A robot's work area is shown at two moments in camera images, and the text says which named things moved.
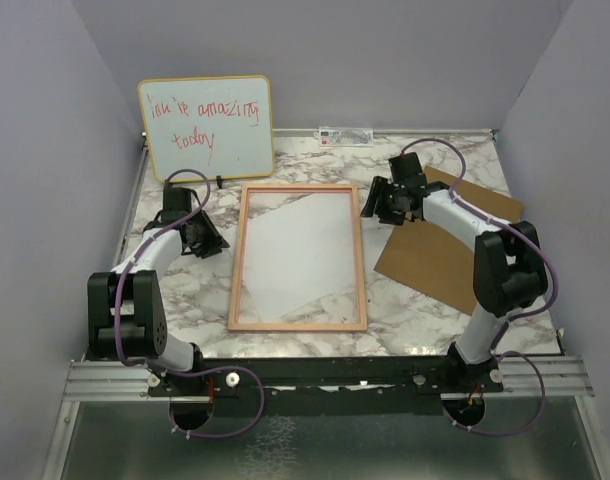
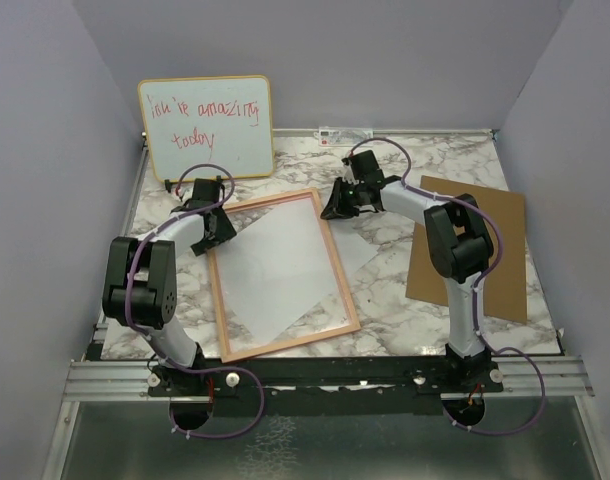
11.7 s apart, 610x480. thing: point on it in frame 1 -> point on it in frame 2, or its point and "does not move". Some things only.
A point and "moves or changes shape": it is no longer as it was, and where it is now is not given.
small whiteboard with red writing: x=221 y=126 does not move
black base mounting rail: x=328 y=385 does not move
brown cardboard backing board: x=425 y=257 moves or changes shape
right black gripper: x=374 y=204 -> x=335 y=209
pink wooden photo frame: x=236 y=278 -> x=229 y=356
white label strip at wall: x=342 y=136 does not move
